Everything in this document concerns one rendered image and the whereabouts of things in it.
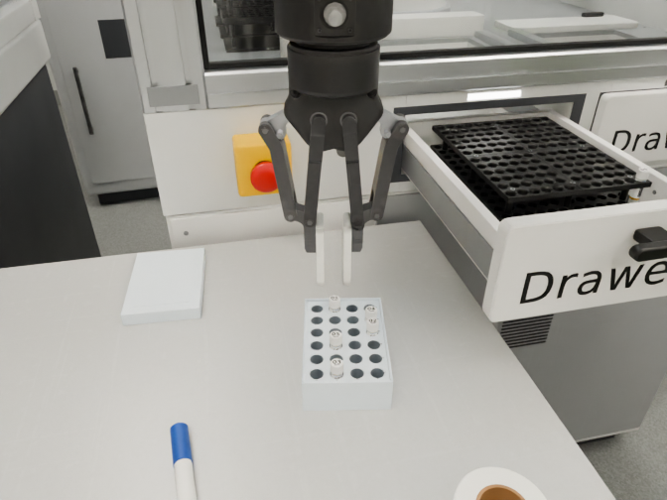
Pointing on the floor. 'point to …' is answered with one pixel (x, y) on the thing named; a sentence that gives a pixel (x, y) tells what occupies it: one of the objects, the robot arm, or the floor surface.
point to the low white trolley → (265, 383)
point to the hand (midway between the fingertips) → (333, 250)
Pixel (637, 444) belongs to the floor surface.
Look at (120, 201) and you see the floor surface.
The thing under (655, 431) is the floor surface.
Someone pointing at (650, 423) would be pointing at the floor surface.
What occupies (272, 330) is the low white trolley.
